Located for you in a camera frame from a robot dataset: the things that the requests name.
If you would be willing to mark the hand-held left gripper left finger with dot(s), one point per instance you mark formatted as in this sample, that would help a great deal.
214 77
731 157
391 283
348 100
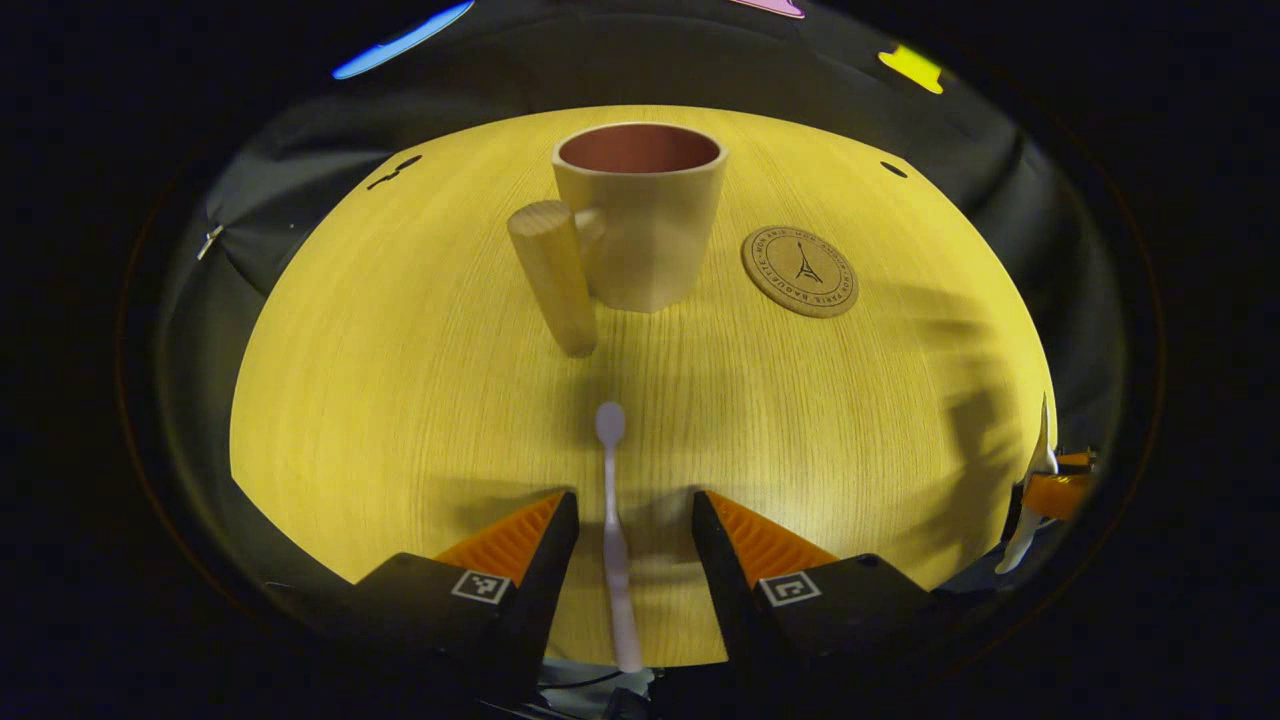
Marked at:
550 580

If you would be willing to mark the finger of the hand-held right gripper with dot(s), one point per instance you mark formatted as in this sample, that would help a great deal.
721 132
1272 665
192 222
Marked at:
1078 460
1060 495

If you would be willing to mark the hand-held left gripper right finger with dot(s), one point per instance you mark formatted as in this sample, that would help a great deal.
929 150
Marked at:
722 580

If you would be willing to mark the white toothpaste tube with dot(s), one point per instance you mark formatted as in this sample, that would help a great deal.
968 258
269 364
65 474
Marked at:
1035 490

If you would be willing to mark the pale pink toothbrush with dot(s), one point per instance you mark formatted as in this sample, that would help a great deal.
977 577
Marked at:
614 550

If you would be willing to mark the round cork coaster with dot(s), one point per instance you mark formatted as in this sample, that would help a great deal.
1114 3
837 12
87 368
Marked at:
800 272

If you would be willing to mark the beige cup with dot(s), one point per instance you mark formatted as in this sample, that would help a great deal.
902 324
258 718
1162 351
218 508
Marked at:
650 240

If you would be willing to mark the white clip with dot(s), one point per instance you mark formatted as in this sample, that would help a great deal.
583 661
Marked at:
210 242

